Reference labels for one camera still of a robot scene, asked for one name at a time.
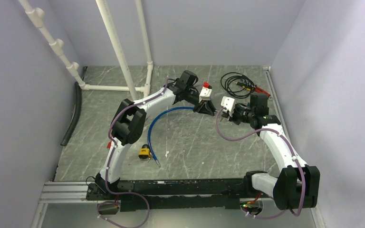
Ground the blue cable lock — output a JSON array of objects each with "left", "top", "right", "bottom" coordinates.
[{"left": 147, "top": 106, "right": 224, "bottom": 167}]

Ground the yellow padlock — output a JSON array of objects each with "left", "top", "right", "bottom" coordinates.
[{"left": 138, "top": 144, "right": 153, "bottom": 160}]

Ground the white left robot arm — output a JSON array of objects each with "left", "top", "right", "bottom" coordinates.
[{"left": 95, "top": 70, "right": 216, "bottom": 200}]

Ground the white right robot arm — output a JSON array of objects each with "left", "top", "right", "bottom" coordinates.
[{"left": 221, "top": 93, "right": 320, "bottom": 213}]

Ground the yellow black screwdriver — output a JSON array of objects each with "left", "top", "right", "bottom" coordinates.
[{"left": 235, "top": 81, "right": 256, "bottom": 93}]

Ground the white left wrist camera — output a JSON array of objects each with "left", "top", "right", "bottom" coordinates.
[{"left": 199, "top": 82, "right": 212, "bottom": 102}]

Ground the black coiled cable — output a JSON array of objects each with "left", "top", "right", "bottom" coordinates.
[{"left": 220, "top": 72, "right": 256, "bottom": 99}]

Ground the red handled wrench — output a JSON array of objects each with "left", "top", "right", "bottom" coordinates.
[{"left": 255, "top": 86, "right": 274, "bottom": 101}]

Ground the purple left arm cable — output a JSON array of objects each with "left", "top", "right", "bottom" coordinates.
[{"left": 96, "top": 78, "right": 205, "bottom": 228}]

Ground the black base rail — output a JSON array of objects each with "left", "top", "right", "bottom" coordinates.
[{"left": 86, "top": 178, "right": 273, "bottom": 212}]

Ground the black corrugated hose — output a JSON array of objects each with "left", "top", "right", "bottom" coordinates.
[{"left": 60, "top": 82, "right": 83, "bottom": 147}]

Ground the aluminium extrusion frame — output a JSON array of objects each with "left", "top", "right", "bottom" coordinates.
[{"left": 31, "top": 180, "right": 327, "bottom": 228}]

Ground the white PVC pipe frame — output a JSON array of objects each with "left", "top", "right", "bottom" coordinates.
[{"left": 19, "top": 0, "right": 154, "bottom": 100}]

